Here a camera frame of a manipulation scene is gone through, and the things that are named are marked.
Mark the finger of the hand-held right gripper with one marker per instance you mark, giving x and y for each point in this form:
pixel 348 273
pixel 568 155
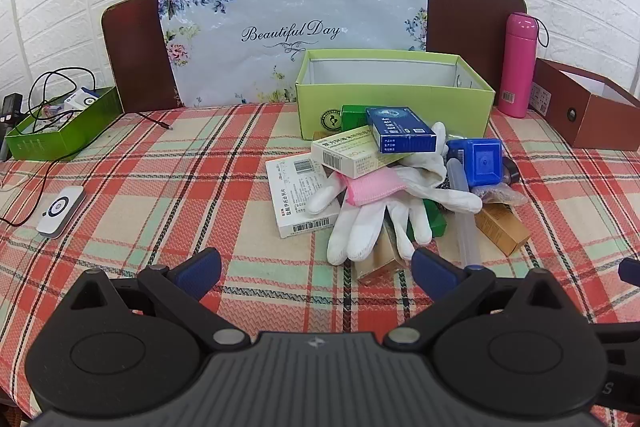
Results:
pixel 620 341
pixel 631 269

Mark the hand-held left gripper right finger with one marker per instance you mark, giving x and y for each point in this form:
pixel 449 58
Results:
pixel 434 269

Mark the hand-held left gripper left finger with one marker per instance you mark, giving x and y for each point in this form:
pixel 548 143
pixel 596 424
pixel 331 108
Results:
pixel 202 271

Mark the tan small box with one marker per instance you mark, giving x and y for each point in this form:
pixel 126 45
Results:
pixel 382 259

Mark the clear plastic cup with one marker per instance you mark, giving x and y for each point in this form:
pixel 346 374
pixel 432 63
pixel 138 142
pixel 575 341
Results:
pixel 465 227

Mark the gold brown box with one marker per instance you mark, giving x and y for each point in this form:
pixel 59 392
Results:
pixel 502 229

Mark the white medicine box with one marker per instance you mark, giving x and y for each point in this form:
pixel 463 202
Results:
pixel 292 202

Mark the blue plastic box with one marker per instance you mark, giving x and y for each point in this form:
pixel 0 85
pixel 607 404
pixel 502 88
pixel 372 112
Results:
pixel 480 162

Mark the black tape roll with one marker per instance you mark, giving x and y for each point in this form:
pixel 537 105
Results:
pixel 512 172

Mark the dark green small box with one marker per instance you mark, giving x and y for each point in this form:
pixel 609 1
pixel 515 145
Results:
pixel 354 117

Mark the light green cardboard box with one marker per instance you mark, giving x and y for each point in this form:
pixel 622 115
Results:
pixel 395 98

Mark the flat green box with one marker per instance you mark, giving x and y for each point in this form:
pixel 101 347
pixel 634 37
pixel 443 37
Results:
pixel 436 219

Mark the white glove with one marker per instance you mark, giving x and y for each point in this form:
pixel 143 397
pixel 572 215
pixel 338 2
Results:
pixel 430 174
pixel 370 227

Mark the plaid tablecloth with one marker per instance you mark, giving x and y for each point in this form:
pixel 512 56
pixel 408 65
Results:
pixel 175 192

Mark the pink knitted cloth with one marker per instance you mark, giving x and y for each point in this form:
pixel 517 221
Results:
pixel 372 188

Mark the yellow-green medicine box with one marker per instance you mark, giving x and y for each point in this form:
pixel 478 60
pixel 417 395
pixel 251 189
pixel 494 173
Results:
pixel 350 154

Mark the blue medicine box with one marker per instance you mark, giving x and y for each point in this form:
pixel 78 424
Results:
pixel 400 129

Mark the white charger device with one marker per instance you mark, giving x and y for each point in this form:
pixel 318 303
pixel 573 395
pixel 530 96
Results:
pixel 61 211

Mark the brown cardboard box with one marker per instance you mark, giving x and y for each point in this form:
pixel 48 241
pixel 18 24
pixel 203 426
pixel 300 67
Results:
pixel 600 117

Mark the green box lid tray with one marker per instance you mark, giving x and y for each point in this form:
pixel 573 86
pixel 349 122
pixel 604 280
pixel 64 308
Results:
pixel 60 137

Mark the floral plastic bag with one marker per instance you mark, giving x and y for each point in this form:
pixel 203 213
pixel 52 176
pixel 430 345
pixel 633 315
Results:
pixel 250 67

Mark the small white blue box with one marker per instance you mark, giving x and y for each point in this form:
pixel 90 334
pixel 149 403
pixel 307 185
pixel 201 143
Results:
pixel 82 98

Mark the pink thermos bottle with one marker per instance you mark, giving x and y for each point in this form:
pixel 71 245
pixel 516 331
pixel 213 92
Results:
pixel 517 67

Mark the brown wooden board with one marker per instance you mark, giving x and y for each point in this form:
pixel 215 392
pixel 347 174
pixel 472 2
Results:
pixel 137 57

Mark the black device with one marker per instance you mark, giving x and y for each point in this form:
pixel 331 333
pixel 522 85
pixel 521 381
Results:
pixel 11 112

